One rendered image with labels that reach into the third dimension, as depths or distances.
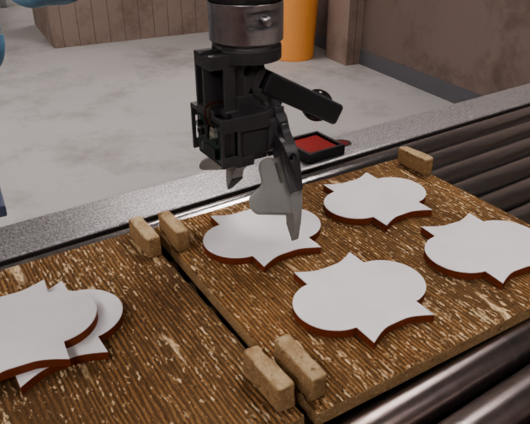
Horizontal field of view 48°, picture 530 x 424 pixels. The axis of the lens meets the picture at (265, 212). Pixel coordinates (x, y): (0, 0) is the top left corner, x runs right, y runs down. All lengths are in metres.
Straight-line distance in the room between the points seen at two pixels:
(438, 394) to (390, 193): 0.33
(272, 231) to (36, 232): 0.31
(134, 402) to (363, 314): 0.23
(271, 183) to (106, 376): 0.25
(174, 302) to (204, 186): 0.31
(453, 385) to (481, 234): 0.23
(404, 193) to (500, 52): 3.17
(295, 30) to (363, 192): 4.22
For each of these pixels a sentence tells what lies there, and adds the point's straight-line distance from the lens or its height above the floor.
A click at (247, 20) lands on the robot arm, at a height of 1.20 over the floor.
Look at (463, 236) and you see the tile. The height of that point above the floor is 0.95.
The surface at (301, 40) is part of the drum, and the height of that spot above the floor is 0.17.
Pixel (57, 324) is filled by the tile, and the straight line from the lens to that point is 0.59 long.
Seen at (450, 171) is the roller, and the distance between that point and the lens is 0.97.
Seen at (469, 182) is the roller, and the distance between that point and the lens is 0.94.
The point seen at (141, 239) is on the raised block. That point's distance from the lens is 0.70.
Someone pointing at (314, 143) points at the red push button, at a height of 0.93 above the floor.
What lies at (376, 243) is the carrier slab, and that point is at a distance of 0.72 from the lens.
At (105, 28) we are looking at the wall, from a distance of 5.86.
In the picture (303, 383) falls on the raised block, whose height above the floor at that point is 0.95.
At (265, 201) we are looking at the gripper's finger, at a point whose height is 1.02.
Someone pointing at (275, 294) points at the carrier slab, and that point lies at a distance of 0.63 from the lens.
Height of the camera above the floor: 1.32
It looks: 29 degrees down
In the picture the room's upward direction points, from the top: straight up
